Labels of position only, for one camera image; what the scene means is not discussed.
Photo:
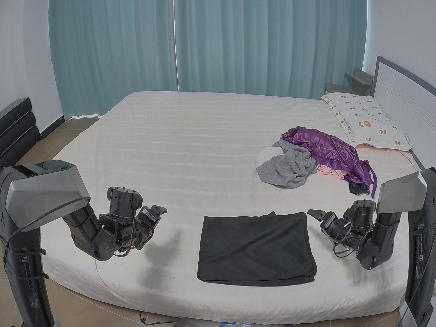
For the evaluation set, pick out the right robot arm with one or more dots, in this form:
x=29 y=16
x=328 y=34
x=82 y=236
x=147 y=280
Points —
x=402 y=196

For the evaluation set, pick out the pink garment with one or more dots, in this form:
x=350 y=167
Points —
x=328 y=172

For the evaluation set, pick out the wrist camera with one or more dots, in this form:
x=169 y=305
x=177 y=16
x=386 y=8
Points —
x=327 y=220
x=150 y=214

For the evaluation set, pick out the grey garment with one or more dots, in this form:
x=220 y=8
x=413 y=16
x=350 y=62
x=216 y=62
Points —
x=286 y=169

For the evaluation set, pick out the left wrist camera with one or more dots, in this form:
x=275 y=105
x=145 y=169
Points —
x=150 y=214

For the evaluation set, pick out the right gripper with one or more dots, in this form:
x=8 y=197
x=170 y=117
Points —
x=339 y=232

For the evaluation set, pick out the grey bedside table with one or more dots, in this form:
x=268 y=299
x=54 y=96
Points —
x=359 y=78

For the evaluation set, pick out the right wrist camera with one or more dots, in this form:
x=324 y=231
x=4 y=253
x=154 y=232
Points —
x=327 y=220

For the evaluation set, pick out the blue-green curtain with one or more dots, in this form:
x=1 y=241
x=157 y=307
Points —
x=272 y=36
x=112 y=46

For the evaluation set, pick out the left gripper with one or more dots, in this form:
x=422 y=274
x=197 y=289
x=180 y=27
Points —
x=141 y=233

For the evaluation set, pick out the bed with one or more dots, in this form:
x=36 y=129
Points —
x=187 y=141

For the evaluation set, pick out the small black garment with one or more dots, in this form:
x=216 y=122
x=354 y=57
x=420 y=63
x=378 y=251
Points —
x=359 y=189

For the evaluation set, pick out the white garment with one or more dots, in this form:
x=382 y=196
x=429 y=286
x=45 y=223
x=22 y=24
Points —
x=267 y=155

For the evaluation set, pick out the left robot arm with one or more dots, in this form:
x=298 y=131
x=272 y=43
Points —
x=44 y=189

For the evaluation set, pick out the purple satin garment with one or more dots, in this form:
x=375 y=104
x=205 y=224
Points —
x=323 y=145

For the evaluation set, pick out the white printed pillow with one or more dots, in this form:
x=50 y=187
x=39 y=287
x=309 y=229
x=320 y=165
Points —
x=368 y=118

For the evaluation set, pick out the black T-shirt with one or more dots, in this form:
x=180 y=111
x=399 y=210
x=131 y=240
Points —
x=255 y=247

